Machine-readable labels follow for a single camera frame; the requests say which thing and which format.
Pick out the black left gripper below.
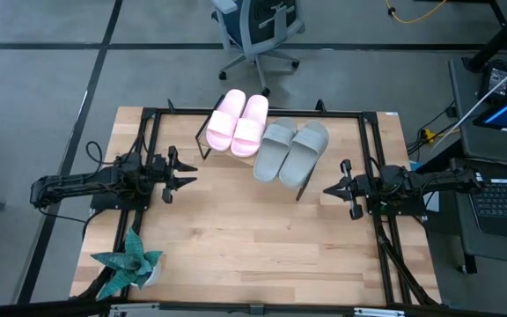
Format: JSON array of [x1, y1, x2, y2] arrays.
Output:
[[151, 146, 199, 204]]

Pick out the black power adapter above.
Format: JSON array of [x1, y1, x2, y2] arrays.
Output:
[[477, 59, 507, 105]]

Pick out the white cable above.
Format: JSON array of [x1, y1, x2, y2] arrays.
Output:
[[431, 53, 507, 149]]

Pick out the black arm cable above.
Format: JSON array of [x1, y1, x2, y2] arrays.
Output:
[[37, 140, 105, 239]]

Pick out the black floor cables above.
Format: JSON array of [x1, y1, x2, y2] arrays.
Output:
[[406, 101, 459, 156]]

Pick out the wooden shelf with black frame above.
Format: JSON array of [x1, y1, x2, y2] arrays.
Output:
[[195, 105, 325, 203]]

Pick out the black desk leg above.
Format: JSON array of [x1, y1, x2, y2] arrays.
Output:
[[462, 0, 507, 74]]

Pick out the silver metal bracket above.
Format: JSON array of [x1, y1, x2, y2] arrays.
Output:
[[353, 306, 407, 317], [109, 302, 161, 317]]

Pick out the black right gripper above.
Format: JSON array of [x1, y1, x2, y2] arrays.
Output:
[[323, 158, 382, 221]]

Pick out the pink slide sandal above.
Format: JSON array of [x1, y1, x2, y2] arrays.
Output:
[[230, 93, 270, 159], [204, 88, 248, 153]]

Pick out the laptop computer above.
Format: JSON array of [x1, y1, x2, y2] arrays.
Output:
[[449, 56, 507, 268]]

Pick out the black metal table frame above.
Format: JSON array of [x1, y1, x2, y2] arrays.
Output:
[[70, 99, 442, 309]]

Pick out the black laptop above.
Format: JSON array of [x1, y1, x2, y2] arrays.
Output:
[[467, 177, 507, 242]]

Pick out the grey office chair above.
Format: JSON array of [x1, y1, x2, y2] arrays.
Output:
[[210, 0, 306, 98]]

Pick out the green potted plant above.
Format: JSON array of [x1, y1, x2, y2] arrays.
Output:
[[90, 227, 165, 301]]

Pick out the yellow cable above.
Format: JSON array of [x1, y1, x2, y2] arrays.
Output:
[[384, 0, 448, 26]]

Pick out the grey slide sandal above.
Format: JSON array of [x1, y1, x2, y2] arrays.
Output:
[[278, 120, 330, 189], [252, 116, 299, 184]]

